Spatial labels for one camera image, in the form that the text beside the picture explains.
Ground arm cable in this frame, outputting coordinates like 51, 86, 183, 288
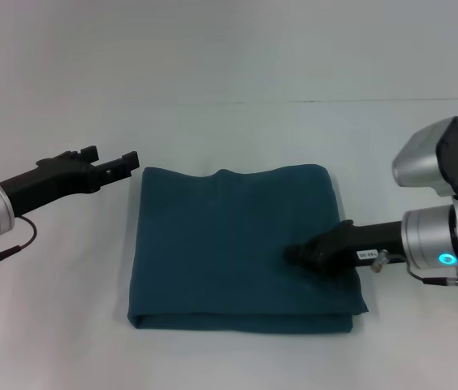
369, 249, 458, 286
0, 214, 37, 259

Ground teal blue shirt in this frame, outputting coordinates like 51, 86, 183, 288
125, 162, 370, 336

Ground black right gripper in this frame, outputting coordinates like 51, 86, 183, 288
283, 219, 405, 282

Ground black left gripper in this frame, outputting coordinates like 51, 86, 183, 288
0, 145, 140, 219

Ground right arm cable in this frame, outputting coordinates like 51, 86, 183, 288
369, 249, 458, 286

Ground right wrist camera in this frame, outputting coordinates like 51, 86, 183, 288
391, 115, 458, 201

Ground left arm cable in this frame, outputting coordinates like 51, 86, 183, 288
0, 214, 37, 259

